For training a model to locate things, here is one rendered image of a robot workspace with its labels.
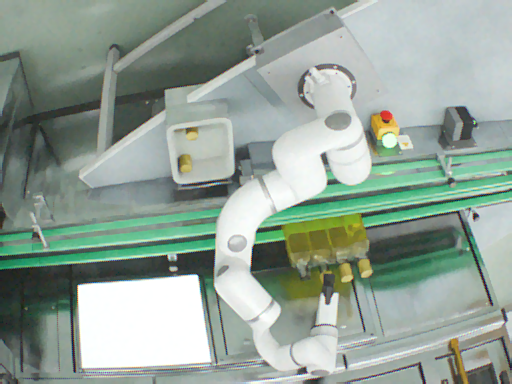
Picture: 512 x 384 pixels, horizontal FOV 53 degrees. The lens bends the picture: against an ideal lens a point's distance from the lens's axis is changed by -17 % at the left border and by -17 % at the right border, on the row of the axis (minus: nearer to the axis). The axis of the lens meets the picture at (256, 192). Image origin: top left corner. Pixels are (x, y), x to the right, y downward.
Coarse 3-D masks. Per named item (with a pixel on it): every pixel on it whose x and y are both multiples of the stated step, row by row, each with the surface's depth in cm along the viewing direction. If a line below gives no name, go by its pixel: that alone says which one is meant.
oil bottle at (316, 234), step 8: (304, 224) 174; (312, 224) 173; (320, 224) 173; (312, 232) 171; (320, 232) 171; (312, 240) 169; (320, 240) 169; (328, 240) 170; (312, 248) 168; (320, 248) 167; (328, 248) 167; (312, 256) 167; (320, 256) 166; (328, 256) 167
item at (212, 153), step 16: (176, 128) 156; (208, 128) 168; (224, 128) 166; (176, 144) 170; (192, 144) 171; (208, 144) 172; (224, 144) 173; (176, 160) 170; (192, 160) 176; (208, 160) 176; (224, 160) 176; (176, 176) 170; (192, 176) 173; (208, 176) 173; (224, 176) 173
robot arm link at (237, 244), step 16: (240, 192) 129; (256, 192) 128; (224, 208) 128; (240, 208) 127; (256, 208) 128; (272, 208) 129; (224, 224) 127; (240, 224) 127; (256, 224) 129; (224, 240) 127; (240, 240) 127
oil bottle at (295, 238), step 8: (288, 224) 173; (296, 224) 173; (288, 232) 171; (296, 232) 171; (304, 232) 171; (288, 240) 169; (296, 240) 169; (304, 240) 169; (288, 248) 170; (296, 248) 167; (304, 248) 167; (288, 256) 171; (296, 256) 166; (304, 256) 166; (296, 264) 166
